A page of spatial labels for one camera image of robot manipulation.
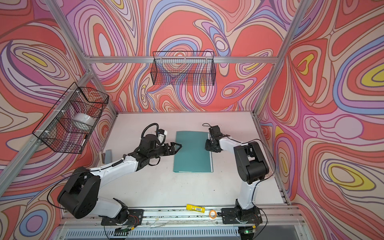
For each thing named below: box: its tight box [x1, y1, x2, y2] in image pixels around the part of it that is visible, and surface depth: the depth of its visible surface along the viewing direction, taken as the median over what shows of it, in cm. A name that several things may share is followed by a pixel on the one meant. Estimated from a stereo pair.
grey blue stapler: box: [101, 149, 112, 164], surface depth 93 cm
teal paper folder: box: [173, 131, 214, 173], surface depth 95 cm
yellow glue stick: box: [186, 204, 206, 213], surface depth 76 cm
